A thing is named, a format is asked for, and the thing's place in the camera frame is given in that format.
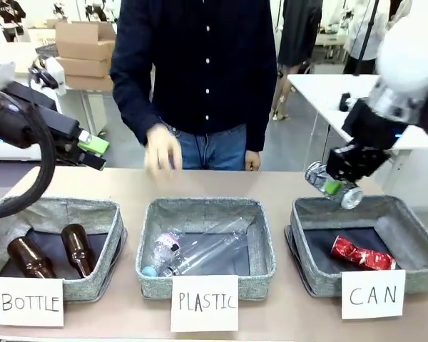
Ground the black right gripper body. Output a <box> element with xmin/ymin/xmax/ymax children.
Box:
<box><xmin>341</xmin><ymin>98</ymin><xmax>412</xmax><ymax>155</ymax></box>

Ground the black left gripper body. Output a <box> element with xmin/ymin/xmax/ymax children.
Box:
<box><xmin>0</xmin><ymin>81</ymin><xmax>86</xmax><ymax>167</ymax></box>

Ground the crushed silver can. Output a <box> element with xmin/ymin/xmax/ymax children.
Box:
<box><xmin>304</xmin><ymin>160</ymin><xmax>364</xmax><ymax>210</ymax></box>

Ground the person's right forearm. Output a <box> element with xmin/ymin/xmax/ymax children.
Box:
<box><xmin>109</xmin><ymin>63</ymin><xmax>165</xmax><ymax>147</ymax></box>

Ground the person's left forearm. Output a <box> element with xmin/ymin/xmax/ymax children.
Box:
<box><xmin>244</xmin><ymin>67</ymin><xmax>278</xmax><ymax>154</ymax></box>

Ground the grey fabric basket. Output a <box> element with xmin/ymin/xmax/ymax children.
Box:
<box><xmin>135</xmin><ymin>197</ymin><xmax>277</xmax><ymax>301</ymax></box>
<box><xmin>0</xmin><ymin>197</ymin><xmax>128</xmax><ymax>302</ymax></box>
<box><xmin>284</xmin><ymin>194</ymin><xmax>428</xmax><ymax>297</ymax></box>

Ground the crushed red can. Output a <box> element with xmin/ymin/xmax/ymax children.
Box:
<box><xmin>330</xmin><ymin>234</ymin><xmax>397</xmax><ymax>271</ymax></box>

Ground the white paper CAN label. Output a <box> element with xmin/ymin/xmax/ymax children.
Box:
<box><xmin>340</xmin><ymin>269</ymin><xmax>407</xmax><ymax>321</ymax></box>

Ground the person's right hand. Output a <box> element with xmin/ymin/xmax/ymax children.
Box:
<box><xmin>143</xmin><ymin>122</ymin><xmax>184</xmax><ymax>182</ymax></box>

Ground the person's left hand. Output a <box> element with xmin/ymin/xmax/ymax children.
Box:
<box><xmin>245</xmin><ymin>149</ymin><xmax>263</xmax><ymax>172</ymax></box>

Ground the black object on table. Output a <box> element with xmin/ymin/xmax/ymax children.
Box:
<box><xmin>338</xmin><ymin>91</ymin><xmax>357</xmax><ymax>112</ymax></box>

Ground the flat cardboard box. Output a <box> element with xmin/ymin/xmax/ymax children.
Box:
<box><xmin>64</xmin><ymin>73</ymin><xmax>115</xmax><ymax>90</ymax></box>
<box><xmin>56</xmin><ymin>56</ymin><xmax>112</xmax><ymax>78</ymax></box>

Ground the brown glass bottle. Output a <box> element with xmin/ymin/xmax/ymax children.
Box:
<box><xmin>60</xmin><ymin>223</ymin><xmax>97</xmax><ymax>279</ymax></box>
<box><xmin>6</xmin><ymin>236</ymin><xmax>57</xmax><ymax>279</ymax></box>

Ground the open cardboard box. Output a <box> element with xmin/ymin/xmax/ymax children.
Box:
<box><xmin>54</xmin><ymin>21</ymin><xmax>117</xmax><ymax>61</ymax></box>

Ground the black tripod pole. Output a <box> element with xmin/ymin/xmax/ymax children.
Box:
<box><xmin>355</xmin><ymin>0</ymin><xmax>380</xmax><ymax>76</ymax></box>

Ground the bystander in white coat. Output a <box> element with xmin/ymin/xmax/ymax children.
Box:
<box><xmin>343</xmin><ymin>0</ymin><xmax>413</xmax><ymax>75</ymax></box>

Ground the bystander in black top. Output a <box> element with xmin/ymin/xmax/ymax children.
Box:
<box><xmin>0</xmin><ymin>0</ymin><xmax>26</xmax><ymax>43</ymax></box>

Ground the clear bottle with pink label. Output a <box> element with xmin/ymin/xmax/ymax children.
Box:
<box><xmin>141</xmin><ymin>230</ymin><xmax>182</xmax><ymax>279</ymax></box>

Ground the bystander in dark clothes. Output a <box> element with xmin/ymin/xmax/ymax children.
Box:
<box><xmin>272</xmin><ymin>0</ymin><xmax>324</xmax><ymax>122</ymax></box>

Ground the person in navy shirt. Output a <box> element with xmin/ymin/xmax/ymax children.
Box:
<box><xmin>108</xmin><ymin>0</ymin><xmax>279</xmax><ymax>172</ymax></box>

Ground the white paper BOTTLE label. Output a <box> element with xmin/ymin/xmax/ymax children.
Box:
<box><xmin>0</xmin><ymin>276</ymin><xmax>65</xmax><ymax>328</ymax></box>

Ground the large clear plastic bottle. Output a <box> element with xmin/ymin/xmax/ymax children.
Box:
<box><xmin>165</xmin><ymin>215</ymin><xmax>253</xmax><ymax>277</ymax></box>

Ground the white paper PLASTIC label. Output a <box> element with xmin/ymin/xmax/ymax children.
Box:
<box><xmin>170</xmin><ymin>274</ymin><xmax>240</xmax><ymax>333</ymax></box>

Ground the white device with black handle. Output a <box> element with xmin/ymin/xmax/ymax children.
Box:
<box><xmin>30</xmin><ymin>56</ymin><xmax>68</xmax><ymax>97</ymax></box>

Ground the black wire tray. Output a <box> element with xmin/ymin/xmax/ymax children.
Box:
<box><xmin>34</xmin><ymin>43</ymin><xmax>61</xmax><ymax>61</ymax></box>

